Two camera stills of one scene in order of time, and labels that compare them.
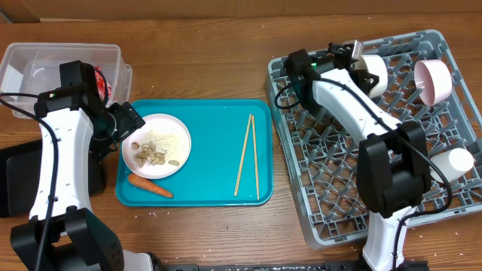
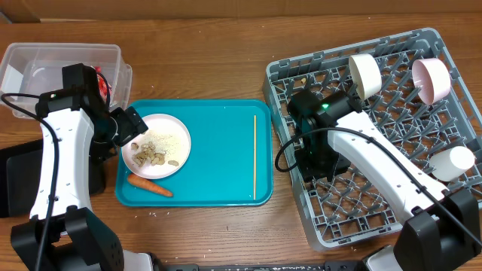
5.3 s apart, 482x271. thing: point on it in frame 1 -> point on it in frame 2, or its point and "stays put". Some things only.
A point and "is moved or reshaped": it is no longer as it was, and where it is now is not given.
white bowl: (376, 65) is moved or reshaped
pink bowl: (433, 81) stays put
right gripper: (359, 77) -> (312, 171)
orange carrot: (139, 181) stays put
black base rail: (355, 265) stays put
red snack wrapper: (101, 83) stays put
